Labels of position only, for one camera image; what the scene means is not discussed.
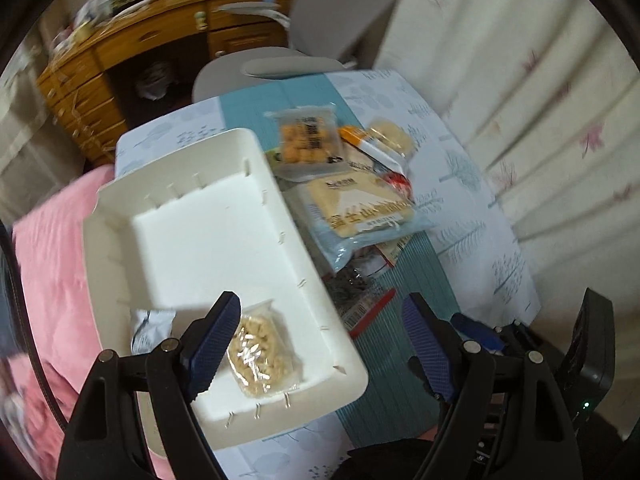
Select Lipo cream biscuit pack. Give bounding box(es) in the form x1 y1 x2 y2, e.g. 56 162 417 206
371 235 412 266

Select red candy packet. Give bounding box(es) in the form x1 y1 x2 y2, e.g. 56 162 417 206
382 171 412 200

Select clear bag puffed cake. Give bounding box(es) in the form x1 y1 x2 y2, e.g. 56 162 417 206
367 118 416 159

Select orange white oat bar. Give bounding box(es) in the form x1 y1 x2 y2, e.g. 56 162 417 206
338 126 408 174

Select clear bag orange cubes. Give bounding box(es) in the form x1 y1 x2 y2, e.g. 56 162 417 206
265 103 349 182

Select white silver snack packet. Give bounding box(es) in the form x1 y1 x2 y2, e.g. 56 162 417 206
130 310 176 356

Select teal and white tablecloth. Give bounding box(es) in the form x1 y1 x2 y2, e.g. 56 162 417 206
116 70 540 479

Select white plastic organizer tray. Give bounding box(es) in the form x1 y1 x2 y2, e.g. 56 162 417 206
84 128 369 450

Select pink bed blanket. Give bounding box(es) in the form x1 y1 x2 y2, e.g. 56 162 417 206
0 164 177 480

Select floral cream curtain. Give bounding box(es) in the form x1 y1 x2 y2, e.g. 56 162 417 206
376 0 639 434

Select grey office chair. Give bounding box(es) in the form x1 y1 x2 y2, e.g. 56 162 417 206
192 0 396 102

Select wooden desk with drawers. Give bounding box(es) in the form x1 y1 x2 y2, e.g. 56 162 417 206
37 0 291 166

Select black cable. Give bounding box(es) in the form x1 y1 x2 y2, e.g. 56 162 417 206
0 224 68 434

